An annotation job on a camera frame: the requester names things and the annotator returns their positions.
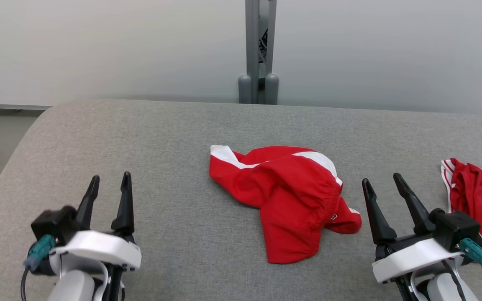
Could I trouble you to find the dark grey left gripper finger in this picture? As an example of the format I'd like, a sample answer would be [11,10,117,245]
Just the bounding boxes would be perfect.
[75,174,101,231]
[111,171,135,236]

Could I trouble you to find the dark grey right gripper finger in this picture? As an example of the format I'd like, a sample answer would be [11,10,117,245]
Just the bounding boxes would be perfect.
[361,178,397,246]
[393,172,435,235]

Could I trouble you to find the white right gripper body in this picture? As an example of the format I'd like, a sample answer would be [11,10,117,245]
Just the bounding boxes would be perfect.
[371,232,463,301]

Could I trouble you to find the grey metal partition post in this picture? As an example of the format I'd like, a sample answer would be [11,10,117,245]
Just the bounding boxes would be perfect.
[238,0,279,105]

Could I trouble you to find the grey wall baseboard strip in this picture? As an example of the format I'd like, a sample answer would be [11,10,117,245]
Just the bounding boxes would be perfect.
[0,103,52,112]

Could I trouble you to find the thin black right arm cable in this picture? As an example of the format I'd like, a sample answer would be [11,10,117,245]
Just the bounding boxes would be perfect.
[440,259,468,301]

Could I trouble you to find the red shorts with white stripe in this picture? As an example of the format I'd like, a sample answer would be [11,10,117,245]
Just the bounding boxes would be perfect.
[209,144,363,265]

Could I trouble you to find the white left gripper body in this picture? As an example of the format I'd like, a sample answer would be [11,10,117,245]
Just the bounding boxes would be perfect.
[49,229,142,301]

